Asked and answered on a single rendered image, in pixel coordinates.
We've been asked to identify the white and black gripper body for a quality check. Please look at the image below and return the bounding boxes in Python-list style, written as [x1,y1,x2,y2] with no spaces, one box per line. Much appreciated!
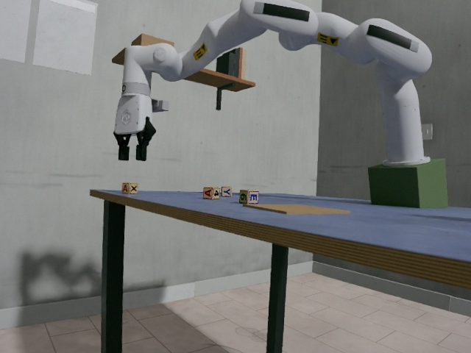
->
[115,93,152,136]

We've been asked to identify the tan square mat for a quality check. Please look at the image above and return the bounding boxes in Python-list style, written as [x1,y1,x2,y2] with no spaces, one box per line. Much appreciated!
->
[243,204,350,214]

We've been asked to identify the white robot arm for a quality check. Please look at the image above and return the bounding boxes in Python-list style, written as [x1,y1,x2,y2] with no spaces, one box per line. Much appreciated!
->
[121,0,432,167]

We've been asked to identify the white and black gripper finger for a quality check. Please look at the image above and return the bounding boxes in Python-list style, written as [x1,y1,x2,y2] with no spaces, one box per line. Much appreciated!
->
[113,132,131,161]
[135,117,156,161]

